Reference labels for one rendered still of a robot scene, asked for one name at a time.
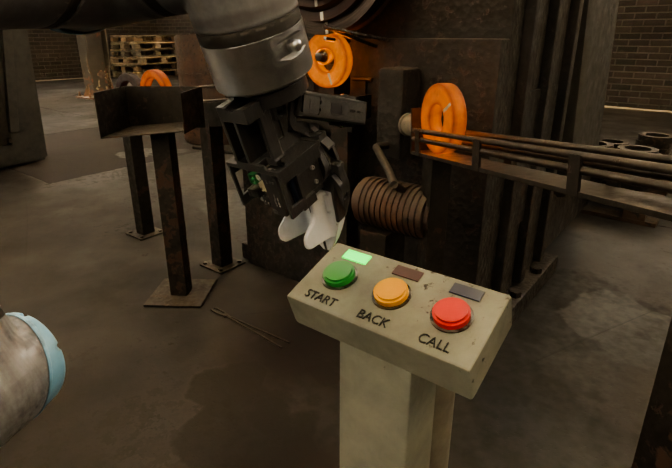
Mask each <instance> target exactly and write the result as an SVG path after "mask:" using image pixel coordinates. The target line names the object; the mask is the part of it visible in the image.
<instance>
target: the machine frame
mask: <svg viewBox="0 0 672 468"><path fill-rule="evenodd" d="M583 4H584V0H394V1H393V2H392V3H391V4H390V5H389V6H388V7H387V8H386V9H385V10H384V11H383V12H382V13H381V15H380V16H379V17H377V18H376V19H375V20H374V21H373V22H372V23H370V24H369V25H367V26H366V27H364V28H362V29H360V30H358V31H357V32H361V33H366V34H371V35H376V36H380V37H385V38H390V39H391V42H385V41H381V40H376V39H371V38H366V37H361V36H357V35H353V36H356V37H358V38H361V39H363V40H366V41H369V42H371V43H374V44H376V45H377V48H374V47H371V46H368V45H366V44H363V43H361V42H358V41H355V40H353V39H350V38H347V37H345V36H343V37H344V38H345V39H346V40H347V42H350V48H351V51H352V56H353V65H352V70H351V73H350V75H349V77H348V78H347V80H346V81H345V82H344V83H343V84H341V85H339V86H337V87H331V88H324V87H320V86H318V85H317V84H316V83H315V92H317V93H322V94H328V95H340V94H347V95H348V96H354V97H356V96H360V88H361V81H352V80H351V78H352V76H353V77H370V78H373V82H367V89H366V95H368V94H371V118H369V119H366V121H365V125H360V124H359V180H358V183H360V181H361V180H362V179H364V178H366V177H372V176H376V177H382V178H387V176H386V174H385V171H384V169H383V168H382V166H381V164H380V162H379V160H378V158H377V156H376V154H375V152H374V151H373V149H372V146H373V145H374V144H375V143H377V125H378V90H379V71H380V69H382V68H386V67H396V66H404V67H418V68H419V69H420V70H421V80H420V98H419V108H422V103H423V100H424V97H425V94H426V92H427V91H428V89H429V88H430V87H431V86H432V85H434V84H436V83H452V84H454V85H456V86H457V87H458V88H459V89H460V91H461V93H462V95H463V97H464V100H465V104H466V111H467V125H466V130H472V131H480V132H488V133H496V134H504V135H512V136H520V137H528V138H536V139H544V140H552V141H560V142H562V137H563V131H564V125H565V118H566V112H567V106H568V99H569V93H570V87H571V80H572V74H573V68H574V61H575V55H576V49H577V42H578V36H579V30H580V23H581V17H582V11H583ZM387 160H388V162H389V164H390V166H391V167H392V169H393V172H394V174H395V177H396V179H397V181H402V182H405V183H411V184H416V185H421V183H422V166H423V157H420V156H416V155H412V156H409V157H407V158H404V159H401V160H393V159H387ZM553 194H554V191H551V190H547V189H544V188H540V187H536V186H532V185H528V184H524V183H520V182H517V181H513V180H509V179H505V178H501V177H497V176H494V175H490V174H486V173H482V172H477V171H473V170H470V169H467V168H463V167H459V166H455V165H451V177H450V189H449V201H448V213H447V226H446V238H445V250H444V262H443V274H442V275H445V276H448V277H452V278H455V279H458V280H461V281H465V282H468V283H471V284H474V285H478V286H481V287H484V288H488V289H491V290H494V291H497V292H501V293H504V294H507V295H510V296H511V298H512V324H513V322H514V321H515V320H516V319H517V317H518V316H519V315H520V314H521V313H522V311H523V310H524V309H525V308H526V306H527V305H528V304H529V303H530V301H531V300H532V299H533V298H534V297H535V295H536V294H537V293H538V292H539V290H540V289H541V288H542V287H543V285H544V284H545V283H546V282H547V281H548V279H549V278H550V277H551V276H552V274H553V273H554V272H555V271H556V267H557V261H558V256H557V255H554V254H550V253H546V252H544V251H545V245H546V239H547V232H548V226H549V220H550V213H551V207H552V201H553ZM245 212H246V227H247V241H245V242H243V243H242V253H243V257H244V258H247V259H249V263H251V264H254V265H257V266H259V267H262V268H264V269H267V270H270V271H272V272H275V273H277V274H280V275H283V276H285V277H288V278H290V279H293V280H296V281H298V282H300V281H301V280H302V279H303V278H304V277H305V276H306V275H307V274H308V273H309V272H310V271H311V270H312V269H313V267H314V266H315V265H316V264H317V263H318V262H319V261H320V260H321V259H322V258H323V257H324V256H325V255H326V254H327V253H328V252H329V250H327V249H323V248H322V247H321V246H320V244H319V245H317V246H316V247H314V248H312V249H306V248H305V246H304V236H305V233H306V232H305V233H303V234H301V235H299V236H297V237H295V238H293V239H291V240H289V241H287V242H285V241H282V240H281V239H280V237H279V235H278V228H279V226H280V224H281V222H282V220H283V218H284V216H282V215H278V214H275V213H274V212H273V208H272V206H269V205H265V203H264V201H262V200H261V199H260V198H257V197H255V198H254V199H252V200H251V201H250V202H249V203H248V204H246V205H245Z"/></svg>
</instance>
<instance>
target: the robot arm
mask: <svg viewBox="0 0 672 468"><path fill-rule="evenodd" d="M187 13H188V15H189V18H190V21H191V23H192V26H193V29H194V31H195V34H196V37H197V39H198V42H199V45H200V47H201V50H202V53H203V55H204V58H205V61H206V63H207V66H208V69H209V71H210V74H211V77H212V79H213V82H214V84H215V87H216V89H217V91H218V92H219V93H221V94H223V95H225V96H228V97H231V98H229V99H228V100H226V101H225V102H223V103H221V104H220V105H218V106H217V107H215V108H216V110H217V113H218V115H219V118H220V121H221V123H222V126H223V128H224V131H225V134H226V136H227V139H228V141H229V144H230V147H231V149H232V152H233V154H234V156H233V157H232V158H231V159H229V160H228V161H226V164H227V167H228V169H229V172H230V174H231V177H232V179H233V182H234V184H235V187H236V189H237V192H238V194H239V197H240V199H241V202H242V204H243V205H244V206H245V205H246V204H248V203H249V202H250V201H251V200H252V199H254V198H255V197H257V198H260V199H261V200H262V201H264V203H265V205H269V206H272V208H273V212H274V213H275V214H278V215H282V216H284V218H283V220H282V222H281V224H280V226H279V228H278V235H279V237H280V239H281V240H282V241H285V242H287V241H289V240H291V239H293V238H295V237H297V236H299V235H301V234H303V233H305V232H306V233H305V236H304V246H305V248H306V249H312V248H314V247H316V246H317V245H319V244H320V246H321V247H322V248H323V249H327V250H329V251H330V249H331V248H332V247H333V246H334V245H335V243H336V242H337V240H338V238H339V236H340V234H341V231H342V228H343V224H344V220H345V216H346V214H347V211H348V205H349V200H350V184H349V180H348V177H347V175H346V173H345V170H344V162H343V161H342V160H339V156H338V153H337V151H336V149H335V147H334V146H335V143H334V142H333V141H332V140H331V139H330V138H329V137H328V136H327V135H326V131H324V130H319V125H318V124H317V123H311V122H303V121H296V120H295V119H296V118H303V119H310V120H319V121H324V122H329V124H328V125H332V126H336V127H338V128H346V127H354V125H359V124H360V125H365V121H366V111H367V102H364V101H359V100H357V97H354V96H348V95H347V94H340V95H328V94H322V93H317V92H312V91H307V88H308V81H307V77H306V73H307V72H308V71H310V69H311V68H312V64H313V59H312V55H311V51H310V47H309V43H308V39H307V35H306V31H305V27H304V23H303V18H302V16H301V13H300V9H299V4H298V0H0V30H8V29H50V30H53V31H56V32H59V33H65V34H76V35H85V34H92V33H96V32H99V31H102V30H104V29H106V28H111V27H117V26H122V25H127V24H133V23H138V22H143V21H149V20H154V19H159V18H165V17H170V16H175V15H182V14H187ZM240 169H244V170H247V173H248V174H247V175H248V178H249V180H250V183H251V184H252V185H251V186H250V187H249V188H247V189H248V190H247V191H245V192H244V193H243V192H242V189H241V187H240V184H239V182H238V179H237V177H236V174H235V173H236V172H237V171H238V170H240ZM57 344H58V342H57V340H56V339H55V337H54V336H53V334H52V333H51V332H50V331H49V330H48V329H47V328H46V327H45V326H44V325H43V324H42V323H41V322H39V321H38V320H37V319H35V318H33V317H31V316H25V317H24V315H23V313H16V312H13V313H4V311H3V310H2V308H1V307H0V448H1V447H2V446H3V445H4V444H5V443H6V442H7V441H9V440H10V439H11V438H12V437H13V436H14V435H15V434H16V433H18V432H19V431H20V430H21V429H22V428H23V427H24V426H25V425H27V424H28V423H29V422H30V421H31V420H32V419H34V418H35V417H37V416H38V415H39V414H40V413H41V412H42V411H43V410H44V408H45V407H46V405H47V404H48V403H49V402H50V401H51V400H52V399H53V398H54V397H55V396H56V395H57V394H58V392H59V391H60V389H61V387H62V385H63V383H64V379H65V372H66V367H65V360H64V356H63V353H62V350H61V349H59V348H58V347H57Z"/></svg>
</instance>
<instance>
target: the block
mask: <svg viewBox="0 0 672 468"><path fill-rule="evenodd" d="M420 80H421V70H420V69H419V68H418V67H404V66H396V67H386V68H382V69H380V71H379V90H378V125H377V143H380V142H388V143H389V145H390V147H389V149H383V150H382V151H383V153H384V155H385V157H386V158H387V159H393V160H401V159H404V158H407V157H409V156H412V155H413V154H411V137H408V136H404V135H403V134H401V132H400V131H399V128H398V122H399V119H400V118H401V116H402V115H404V114H405V113H411V108H419V98H420Z"/></svg>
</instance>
